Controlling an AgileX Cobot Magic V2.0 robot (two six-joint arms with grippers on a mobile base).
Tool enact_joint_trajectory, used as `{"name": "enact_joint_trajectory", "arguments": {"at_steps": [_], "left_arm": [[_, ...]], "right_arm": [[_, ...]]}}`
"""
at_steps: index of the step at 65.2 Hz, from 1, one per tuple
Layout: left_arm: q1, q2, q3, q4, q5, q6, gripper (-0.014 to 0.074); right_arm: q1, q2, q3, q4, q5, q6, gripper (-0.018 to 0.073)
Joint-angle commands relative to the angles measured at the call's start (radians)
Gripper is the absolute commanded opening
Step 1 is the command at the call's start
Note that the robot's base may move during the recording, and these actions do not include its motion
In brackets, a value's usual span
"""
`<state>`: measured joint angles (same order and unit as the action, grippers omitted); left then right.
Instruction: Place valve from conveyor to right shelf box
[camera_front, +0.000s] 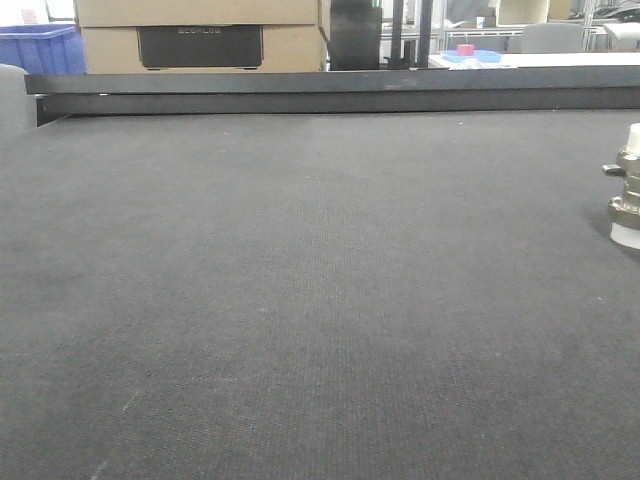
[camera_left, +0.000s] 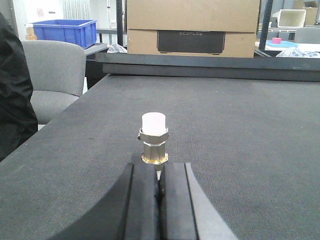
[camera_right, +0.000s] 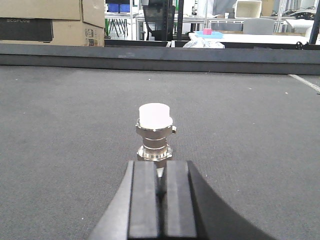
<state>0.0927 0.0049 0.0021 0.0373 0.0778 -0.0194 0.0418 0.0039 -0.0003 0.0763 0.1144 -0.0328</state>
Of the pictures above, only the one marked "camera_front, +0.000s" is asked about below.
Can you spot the metal valve with white caps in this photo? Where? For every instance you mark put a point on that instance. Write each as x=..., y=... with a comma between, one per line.
x=624, y=209

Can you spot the dark conveyor belt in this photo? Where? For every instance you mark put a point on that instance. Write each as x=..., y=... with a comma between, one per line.
x=429, y=296

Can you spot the cardboard box with black label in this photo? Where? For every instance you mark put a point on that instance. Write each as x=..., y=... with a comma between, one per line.
x=204, y=48

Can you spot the upper cardboard box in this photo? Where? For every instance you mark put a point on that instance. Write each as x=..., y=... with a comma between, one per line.
x=125, y=17

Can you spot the black cylindrical bin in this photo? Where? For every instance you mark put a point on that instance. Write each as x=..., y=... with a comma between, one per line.
x=355, y=35

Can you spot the pink tape roll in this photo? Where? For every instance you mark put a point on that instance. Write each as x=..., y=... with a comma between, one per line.
x=465, y=49

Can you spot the white background table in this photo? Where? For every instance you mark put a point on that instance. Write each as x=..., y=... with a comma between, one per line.
x=485, y=59

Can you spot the blue plastic crate background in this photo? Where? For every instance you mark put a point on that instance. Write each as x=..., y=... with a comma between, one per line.
x=43, y=49

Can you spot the black conveyor side rail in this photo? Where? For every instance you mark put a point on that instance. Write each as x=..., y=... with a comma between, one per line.
x=554, y=88

